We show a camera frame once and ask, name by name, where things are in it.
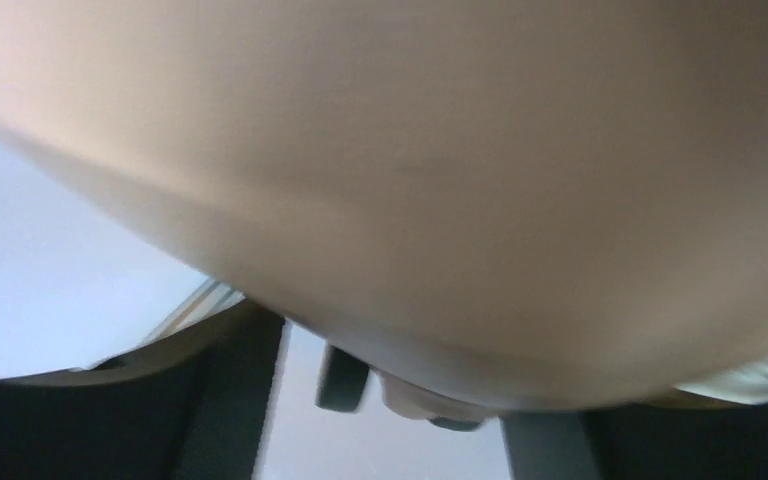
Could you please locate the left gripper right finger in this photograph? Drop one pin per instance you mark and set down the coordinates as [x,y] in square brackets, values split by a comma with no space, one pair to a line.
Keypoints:
[638,442]

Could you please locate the grey cloth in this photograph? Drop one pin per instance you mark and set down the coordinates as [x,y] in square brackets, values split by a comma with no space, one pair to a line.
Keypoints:
[747,385]

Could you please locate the pink hard-shell suitcase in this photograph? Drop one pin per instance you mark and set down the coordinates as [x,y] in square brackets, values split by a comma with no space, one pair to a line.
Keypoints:
[499,205]

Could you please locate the aluminium frame rail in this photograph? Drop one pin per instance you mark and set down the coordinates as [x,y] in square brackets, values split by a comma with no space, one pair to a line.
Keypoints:
[208,299]

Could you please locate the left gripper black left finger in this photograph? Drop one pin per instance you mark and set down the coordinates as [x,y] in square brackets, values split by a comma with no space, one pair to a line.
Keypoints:
[192,405]

